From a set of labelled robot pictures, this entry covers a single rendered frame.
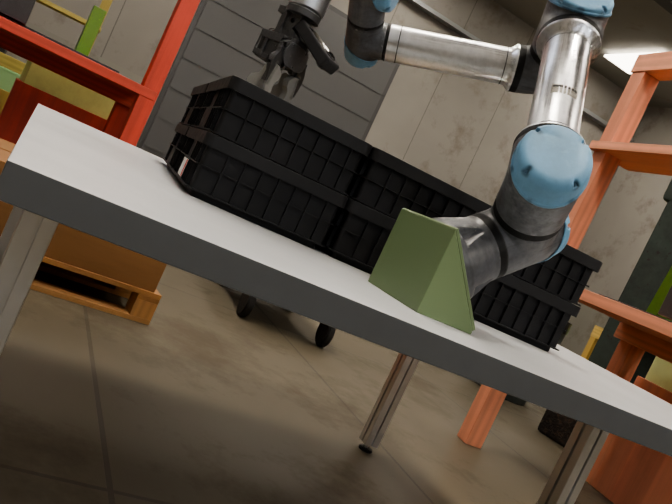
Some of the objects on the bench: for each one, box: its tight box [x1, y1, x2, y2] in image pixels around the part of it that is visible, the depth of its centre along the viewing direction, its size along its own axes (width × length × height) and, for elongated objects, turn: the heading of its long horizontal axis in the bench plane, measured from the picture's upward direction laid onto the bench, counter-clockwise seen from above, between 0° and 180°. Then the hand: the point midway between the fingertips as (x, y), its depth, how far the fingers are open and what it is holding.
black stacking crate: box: [470, 274, 581, 352], centre depth 172 cm, size 40×30×12 cm
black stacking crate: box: [316, 198, 396, 274], centre depth 162 cm, size 40×30×12 cm
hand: (269, 108), depth 141 cm, fingers open, 5 cm apart
